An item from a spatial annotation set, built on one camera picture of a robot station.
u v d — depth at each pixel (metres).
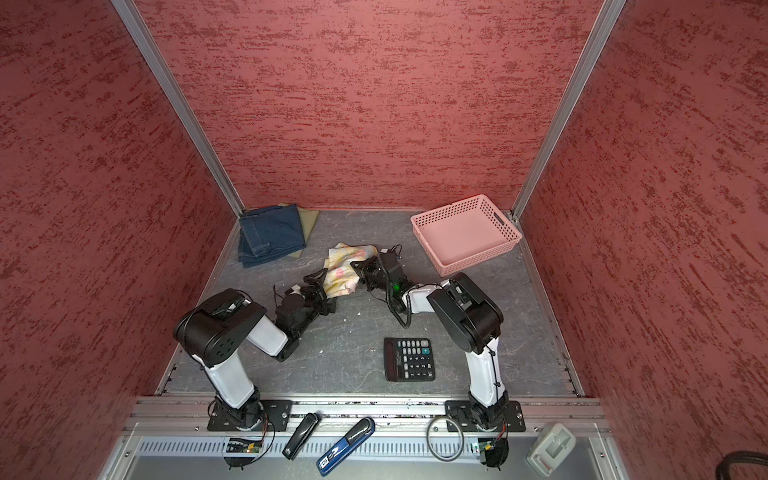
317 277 0.85
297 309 0.71
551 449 0.68
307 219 1.15
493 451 0.72
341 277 0.89
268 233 1.04
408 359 0.81
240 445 0.73
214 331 0.49
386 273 0.73
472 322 0.50
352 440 0.67
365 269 0.83
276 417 0.74
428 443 0.70
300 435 0.69
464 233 1.12
